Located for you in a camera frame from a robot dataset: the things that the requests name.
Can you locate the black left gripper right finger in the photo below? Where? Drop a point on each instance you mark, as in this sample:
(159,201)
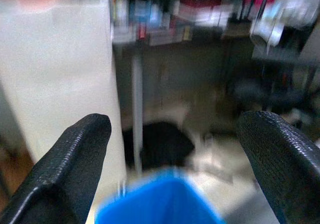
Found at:
(282,164)

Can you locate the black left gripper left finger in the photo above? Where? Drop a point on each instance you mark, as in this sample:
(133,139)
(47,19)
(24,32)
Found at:
(62,174)

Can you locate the white metal pole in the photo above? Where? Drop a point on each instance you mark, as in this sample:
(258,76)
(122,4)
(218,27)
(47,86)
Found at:
(137,108)

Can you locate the blue plastic bin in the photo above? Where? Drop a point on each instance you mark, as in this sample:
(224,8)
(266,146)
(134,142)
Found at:
(160,204)

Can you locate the black bag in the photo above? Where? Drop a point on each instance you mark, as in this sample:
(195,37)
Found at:
(162,143)

